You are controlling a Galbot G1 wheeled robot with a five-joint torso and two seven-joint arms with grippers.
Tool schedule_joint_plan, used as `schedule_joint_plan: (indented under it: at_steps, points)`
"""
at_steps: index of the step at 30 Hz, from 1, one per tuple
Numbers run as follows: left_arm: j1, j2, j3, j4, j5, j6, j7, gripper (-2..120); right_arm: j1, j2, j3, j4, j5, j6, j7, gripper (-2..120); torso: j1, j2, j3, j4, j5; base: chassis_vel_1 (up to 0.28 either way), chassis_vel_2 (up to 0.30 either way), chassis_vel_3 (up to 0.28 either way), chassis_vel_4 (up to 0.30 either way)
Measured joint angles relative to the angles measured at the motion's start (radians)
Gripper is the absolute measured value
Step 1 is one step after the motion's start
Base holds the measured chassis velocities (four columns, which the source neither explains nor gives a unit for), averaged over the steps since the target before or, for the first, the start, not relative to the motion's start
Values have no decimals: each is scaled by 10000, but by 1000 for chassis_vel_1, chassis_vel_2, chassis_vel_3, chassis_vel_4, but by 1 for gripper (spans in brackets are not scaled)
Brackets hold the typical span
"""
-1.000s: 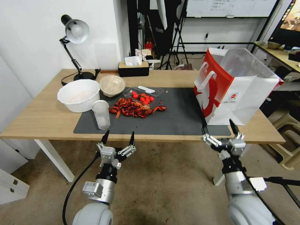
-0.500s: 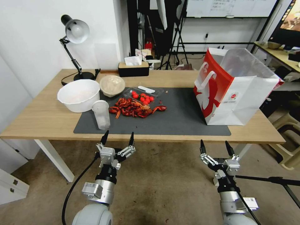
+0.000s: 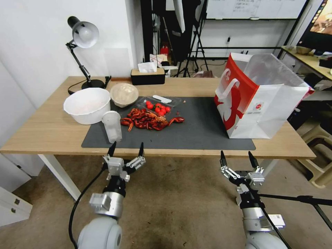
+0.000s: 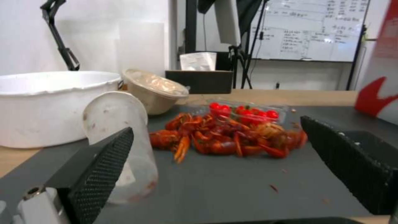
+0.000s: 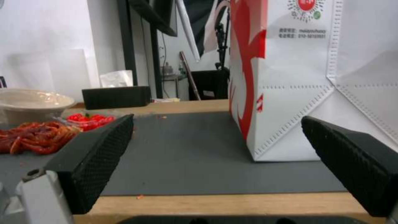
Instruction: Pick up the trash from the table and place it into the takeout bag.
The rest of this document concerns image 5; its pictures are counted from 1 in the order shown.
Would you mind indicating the grey table mat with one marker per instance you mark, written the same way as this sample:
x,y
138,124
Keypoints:
x,y
199,154

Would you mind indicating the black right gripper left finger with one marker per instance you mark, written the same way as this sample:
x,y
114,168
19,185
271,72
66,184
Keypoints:
x,y
90,161

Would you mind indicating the white leaning board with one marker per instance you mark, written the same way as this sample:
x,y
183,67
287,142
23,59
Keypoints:
x,y
188,29

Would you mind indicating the white crumpled plastic bag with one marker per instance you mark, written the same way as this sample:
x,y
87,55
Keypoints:
x,y
116,78

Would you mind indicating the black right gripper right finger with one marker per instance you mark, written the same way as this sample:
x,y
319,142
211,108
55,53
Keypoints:
x,y
351,161

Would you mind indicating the red cherry tomato pack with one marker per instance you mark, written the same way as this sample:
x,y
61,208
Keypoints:
x,y
90,119

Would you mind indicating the white red delivery bag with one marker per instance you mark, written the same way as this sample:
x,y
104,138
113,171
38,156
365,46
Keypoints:
x,y
298,77

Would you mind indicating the brown wooden stick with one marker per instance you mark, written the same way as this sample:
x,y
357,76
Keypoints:
x,y
189,75

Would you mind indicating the black storage crate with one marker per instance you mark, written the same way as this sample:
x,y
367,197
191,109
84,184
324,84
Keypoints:
x,y
209,85

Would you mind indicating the black rectangular box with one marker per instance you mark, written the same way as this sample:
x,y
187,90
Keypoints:
x,y
115,96

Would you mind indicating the beige disposable takeout bowl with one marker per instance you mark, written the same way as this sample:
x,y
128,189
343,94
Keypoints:
x,y
29,103

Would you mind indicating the black camera tripod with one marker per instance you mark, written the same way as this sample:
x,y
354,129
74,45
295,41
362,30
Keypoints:
x,y
221,46

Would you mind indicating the red chili strips food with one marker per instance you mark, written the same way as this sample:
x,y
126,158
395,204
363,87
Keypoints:
x,y
32,136

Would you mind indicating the black monitor screen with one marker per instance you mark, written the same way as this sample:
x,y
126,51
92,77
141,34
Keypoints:
x,y
157,15

